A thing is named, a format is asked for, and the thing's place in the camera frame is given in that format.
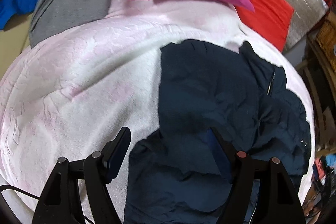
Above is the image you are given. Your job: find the navy blue puffer jacket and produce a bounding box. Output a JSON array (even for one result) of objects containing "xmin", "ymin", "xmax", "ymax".
[{"xmin": 124, "ymin": 40, "xmax": 311, "ymax": 223}]

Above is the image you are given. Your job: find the white fleece blanket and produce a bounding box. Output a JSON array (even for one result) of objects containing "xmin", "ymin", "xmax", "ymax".
[{"xmin": 1, "ymin": 0, "xmax": 314, "ymax": 223}]

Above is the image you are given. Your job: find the wooden side table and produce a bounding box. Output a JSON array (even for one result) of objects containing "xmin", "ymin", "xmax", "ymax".
[{"xmin": 295, "ymin": 12, "xmax": 335, "ymax": 150}]

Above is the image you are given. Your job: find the cream leather sofa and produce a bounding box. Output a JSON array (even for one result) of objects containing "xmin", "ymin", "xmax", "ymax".
[{"xmin": 0, "ymin": 13, "xmax": 33, "ymax": 78}]

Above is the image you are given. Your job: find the wicker basket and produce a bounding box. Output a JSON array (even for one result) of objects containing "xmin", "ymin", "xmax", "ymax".
[{"xmin": 315, "ymin": 19, "xmax": 336, "ymax": 71}]

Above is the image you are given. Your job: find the red-orange pillow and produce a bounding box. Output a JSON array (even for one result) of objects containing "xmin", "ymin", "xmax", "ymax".
[{"xmin": 235, "ymin": 0, "xmax": 294, "ymax": 52}]

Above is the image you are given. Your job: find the blue garment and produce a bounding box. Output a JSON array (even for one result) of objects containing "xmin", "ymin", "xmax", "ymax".
[{"xmin": 1, "ymin": 0, "xmax": 38, "ymax": 30}]

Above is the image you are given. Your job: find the black cable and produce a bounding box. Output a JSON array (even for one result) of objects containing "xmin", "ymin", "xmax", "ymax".
[{"xmin": 0, "ymin": 184, "xmax": 95, "ymax": 224}]

